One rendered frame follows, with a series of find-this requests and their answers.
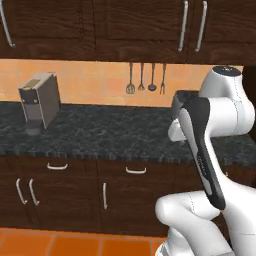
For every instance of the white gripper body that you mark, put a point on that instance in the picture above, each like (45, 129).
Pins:
(174, 131)

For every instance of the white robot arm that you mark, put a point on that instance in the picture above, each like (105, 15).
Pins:
(230, 110)

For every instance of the metal serving fork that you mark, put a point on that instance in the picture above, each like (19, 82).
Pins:
(163, 87)

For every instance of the metal ladle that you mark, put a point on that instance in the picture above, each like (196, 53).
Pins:
(152, 87)

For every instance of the dark wood drawer front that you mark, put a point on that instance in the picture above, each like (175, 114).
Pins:
(80, 166)
(113, 171)

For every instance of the dark wood base cupboard door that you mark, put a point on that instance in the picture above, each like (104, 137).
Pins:
(133, 206)
(66, 203)
(8, 200)

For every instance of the grey coffee machine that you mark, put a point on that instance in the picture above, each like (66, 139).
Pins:
(46, 100)

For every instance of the dark wood wall cupboard door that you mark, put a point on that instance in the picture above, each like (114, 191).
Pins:
(140, 26)
(230, 30)
(50, 26)

